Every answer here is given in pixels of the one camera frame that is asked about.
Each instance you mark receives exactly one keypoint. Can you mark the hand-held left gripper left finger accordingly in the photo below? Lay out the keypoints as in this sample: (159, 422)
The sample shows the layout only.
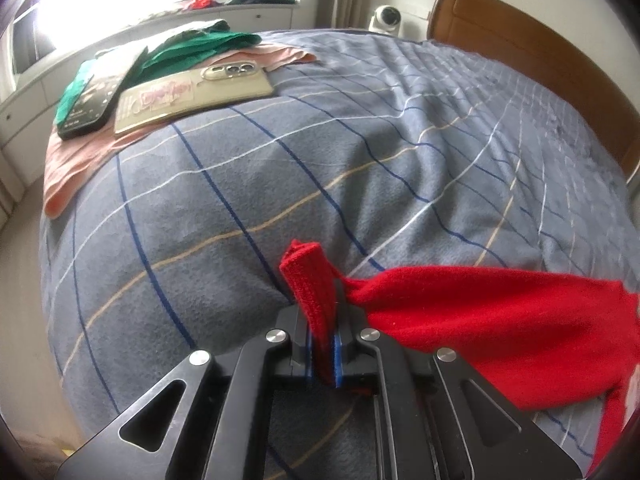
(302, 351)

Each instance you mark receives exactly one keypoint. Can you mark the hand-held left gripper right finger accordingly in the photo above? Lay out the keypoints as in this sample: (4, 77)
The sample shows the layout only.
(342, 360)

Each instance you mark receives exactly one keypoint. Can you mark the red knit sweater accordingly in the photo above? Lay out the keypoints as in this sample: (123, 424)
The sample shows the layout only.
(475, 320)

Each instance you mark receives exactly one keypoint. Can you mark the red clothes on sill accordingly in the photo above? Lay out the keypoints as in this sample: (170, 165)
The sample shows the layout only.
(201, 2)

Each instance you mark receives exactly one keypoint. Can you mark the grey plaid blanket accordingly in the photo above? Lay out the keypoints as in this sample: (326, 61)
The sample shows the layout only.
(300, 185)

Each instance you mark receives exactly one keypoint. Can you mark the gold smartphone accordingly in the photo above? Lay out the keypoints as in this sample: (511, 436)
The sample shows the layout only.
(200, 95)

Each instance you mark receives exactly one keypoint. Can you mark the pink cloth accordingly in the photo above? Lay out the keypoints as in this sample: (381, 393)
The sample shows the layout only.
(75, 160)

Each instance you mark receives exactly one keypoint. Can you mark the green cloth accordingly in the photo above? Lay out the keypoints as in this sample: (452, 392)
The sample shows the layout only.
(190, 50)

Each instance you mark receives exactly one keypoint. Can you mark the black smartphone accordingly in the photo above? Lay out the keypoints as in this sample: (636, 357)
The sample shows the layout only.
(90, 102)

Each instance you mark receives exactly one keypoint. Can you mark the grey cloth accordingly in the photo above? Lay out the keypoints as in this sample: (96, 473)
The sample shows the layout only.
(200, 26)

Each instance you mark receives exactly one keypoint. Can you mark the brown wooden headboard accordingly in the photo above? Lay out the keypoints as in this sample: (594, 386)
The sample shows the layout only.
(525, 35)

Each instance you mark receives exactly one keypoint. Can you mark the white security camera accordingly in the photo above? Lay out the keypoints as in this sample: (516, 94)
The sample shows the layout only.
(386, 17)

